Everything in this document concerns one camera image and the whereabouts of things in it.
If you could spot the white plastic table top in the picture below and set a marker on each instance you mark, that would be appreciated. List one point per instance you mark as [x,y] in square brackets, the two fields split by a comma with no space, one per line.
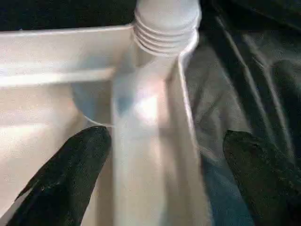
[58,106]

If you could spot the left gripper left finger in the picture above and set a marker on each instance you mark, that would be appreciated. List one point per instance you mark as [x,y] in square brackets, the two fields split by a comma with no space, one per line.
[65,179]

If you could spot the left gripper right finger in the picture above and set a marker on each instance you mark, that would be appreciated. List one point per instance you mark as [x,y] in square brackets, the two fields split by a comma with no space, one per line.
[265,179]

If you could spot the white plastic table leg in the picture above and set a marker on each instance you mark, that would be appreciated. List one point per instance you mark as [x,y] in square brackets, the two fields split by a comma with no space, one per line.
[167,23]

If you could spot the black work mat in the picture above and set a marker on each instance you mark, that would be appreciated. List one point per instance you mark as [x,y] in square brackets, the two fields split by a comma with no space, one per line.
[247,82]

